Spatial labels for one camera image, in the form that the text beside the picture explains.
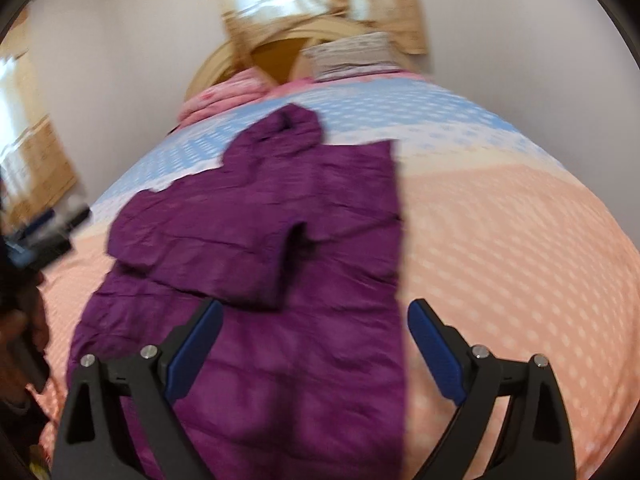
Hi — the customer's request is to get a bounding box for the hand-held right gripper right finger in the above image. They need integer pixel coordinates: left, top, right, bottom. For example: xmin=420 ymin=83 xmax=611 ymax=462
xmin=406 ymin=298 xmax=577 ymax=480

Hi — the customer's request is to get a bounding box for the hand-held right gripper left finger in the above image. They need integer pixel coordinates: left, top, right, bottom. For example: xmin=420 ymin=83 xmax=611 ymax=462
xmin=52 ymin=299 xmax=224 ymax=480

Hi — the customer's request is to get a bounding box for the purple puffer jacket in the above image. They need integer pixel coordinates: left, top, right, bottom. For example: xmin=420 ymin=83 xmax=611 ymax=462
xmin=67 ymin=102 xmax=408 ymax=480

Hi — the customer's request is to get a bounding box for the person's left hand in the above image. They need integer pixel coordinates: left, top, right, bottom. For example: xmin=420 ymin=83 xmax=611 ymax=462
xmin=0 ymin=280 xmax=51 ymax=401

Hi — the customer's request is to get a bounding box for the beige floral curtain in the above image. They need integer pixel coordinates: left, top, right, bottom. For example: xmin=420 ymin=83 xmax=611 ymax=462
xmin=212 ymin=0 xmax=428 ymax=56
xmin=0 ymin=45 xmax=78 ymax=226

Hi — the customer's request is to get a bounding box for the polka dot bed sheet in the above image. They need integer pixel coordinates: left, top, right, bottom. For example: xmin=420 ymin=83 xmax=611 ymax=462
xmin=37 ymin=71 xmax=640 ymax=480

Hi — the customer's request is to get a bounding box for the pink folded quilt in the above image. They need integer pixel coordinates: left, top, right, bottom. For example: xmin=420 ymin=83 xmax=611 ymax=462
xmin=177 ymin=67 xmax=273 ymax=128

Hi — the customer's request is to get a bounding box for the striped patterned pillow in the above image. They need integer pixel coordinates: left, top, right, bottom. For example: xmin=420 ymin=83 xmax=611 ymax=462
xmin=301 ymin=31 xmax=401 ymax=82

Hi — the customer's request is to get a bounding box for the cream wooden headboard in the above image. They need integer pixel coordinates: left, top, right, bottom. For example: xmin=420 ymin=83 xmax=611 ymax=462
xmin=185 ymin=15 xmax=381 ymax=106

